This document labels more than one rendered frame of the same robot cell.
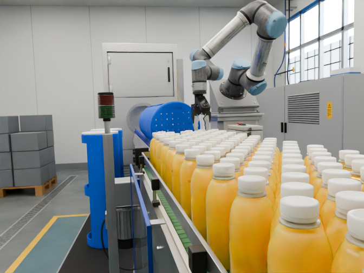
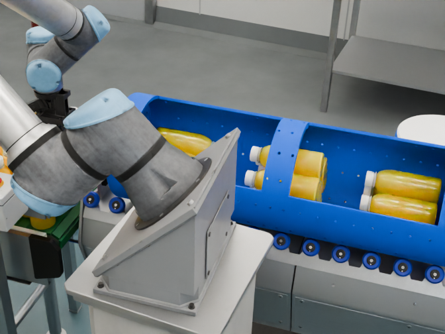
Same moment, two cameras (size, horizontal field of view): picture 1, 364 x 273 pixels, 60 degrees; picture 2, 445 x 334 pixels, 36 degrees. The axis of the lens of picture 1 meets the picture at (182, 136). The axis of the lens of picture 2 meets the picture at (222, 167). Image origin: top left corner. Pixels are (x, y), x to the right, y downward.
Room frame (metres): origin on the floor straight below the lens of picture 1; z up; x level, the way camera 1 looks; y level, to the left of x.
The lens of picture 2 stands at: (2.71, -1.23, 2.05)
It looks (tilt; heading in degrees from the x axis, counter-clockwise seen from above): 33 degrees down; 118
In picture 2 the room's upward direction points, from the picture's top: 2 degrees clockwise
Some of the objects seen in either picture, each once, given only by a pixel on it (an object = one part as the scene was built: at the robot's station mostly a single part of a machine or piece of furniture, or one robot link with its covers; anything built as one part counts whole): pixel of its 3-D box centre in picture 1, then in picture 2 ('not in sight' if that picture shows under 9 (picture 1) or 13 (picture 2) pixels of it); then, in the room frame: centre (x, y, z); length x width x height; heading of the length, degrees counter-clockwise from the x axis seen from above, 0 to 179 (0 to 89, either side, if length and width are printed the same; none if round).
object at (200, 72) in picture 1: (199, 71); (44, 52); (1.61, -0.10, 1.37); 0.09 x 0.08 x 0.11; 131
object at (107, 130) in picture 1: (106, 113); not in sight; (1.23, 0.29, 1.18); 0.06 x 0.06 x 0.16
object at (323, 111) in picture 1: (304, 145); not in sight; (3.72, -1.46, 0.72); 2.15 x 0.54 x 1.45; 7
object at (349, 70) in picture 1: (344, 72); not in sight; (2.93, -1.52, 1.48); 0.24 x 0.12 x 0.08; 15
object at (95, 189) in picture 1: (103, 188); not in sight; (2.46, 0.64, 0.59); 0.28 x 0.28 x 0.88
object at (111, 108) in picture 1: (106, 111); not in sight; (1.23, 0.29, 1.18); 0.06 x 0.06 x 0.05
